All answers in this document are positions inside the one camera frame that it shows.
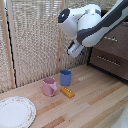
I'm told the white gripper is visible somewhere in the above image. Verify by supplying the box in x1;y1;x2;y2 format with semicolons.
66;41;86;59

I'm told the pink mug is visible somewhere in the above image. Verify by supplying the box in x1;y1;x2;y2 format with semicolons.
42;76;58;98

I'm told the blue cup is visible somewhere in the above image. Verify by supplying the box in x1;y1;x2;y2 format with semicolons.
59;69;73;87

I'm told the yellow rectangular block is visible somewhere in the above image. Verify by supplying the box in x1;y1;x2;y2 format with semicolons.
59;86;76;100

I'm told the bamboo blind screen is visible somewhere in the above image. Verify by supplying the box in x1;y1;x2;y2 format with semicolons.
0;0;128;94

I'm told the white floral rimmed plate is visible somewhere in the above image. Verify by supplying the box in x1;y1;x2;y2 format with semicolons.
0;96;37;128

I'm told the brown drawer with long handle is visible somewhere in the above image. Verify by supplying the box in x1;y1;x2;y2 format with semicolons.
88;41;128;81

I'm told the brown drawer with short handle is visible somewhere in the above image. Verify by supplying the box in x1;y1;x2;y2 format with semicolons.
94;19;128;52

